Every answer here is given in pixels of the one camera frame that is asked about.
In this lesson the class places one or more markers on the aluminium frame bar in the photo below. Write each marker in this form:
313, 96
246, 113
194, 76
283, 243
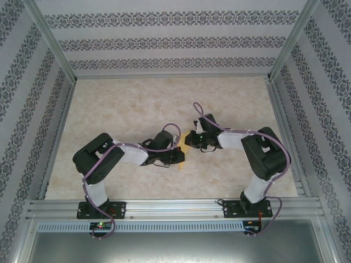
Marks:
333, 241
20, 241

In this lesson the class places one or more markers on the small circuit board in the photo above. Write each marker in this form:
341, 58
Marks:
100, 225
251, 227

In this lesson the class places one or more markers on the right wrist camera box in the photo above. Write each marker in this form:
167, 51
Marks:
208, 122

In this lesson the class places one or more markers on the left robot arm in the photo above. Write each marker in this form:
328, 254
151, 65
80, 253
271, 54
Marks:
134, 154

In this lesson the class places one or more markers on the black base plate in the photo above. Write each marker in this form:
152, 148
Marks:
119, 209
230, 208

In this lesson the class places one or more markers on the aluminium side rail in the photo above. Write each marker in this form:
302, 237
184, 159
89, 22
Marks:
65, 115
279, 109

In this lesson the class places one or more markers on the aluminium mounting rail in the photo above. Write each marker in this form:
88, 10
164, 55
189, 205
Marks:
175, 208

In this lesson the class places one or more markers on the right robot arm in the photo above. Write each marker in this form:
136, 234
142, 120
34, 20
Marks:
233, 139

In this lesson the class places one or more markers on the grey metal sheet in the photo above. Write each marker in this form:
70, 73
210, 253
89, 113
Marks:
175, 248

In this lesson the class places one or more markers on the aluminium frame post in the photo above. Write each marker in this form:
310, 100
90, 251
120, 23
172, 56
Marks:
294, 38
52, 41

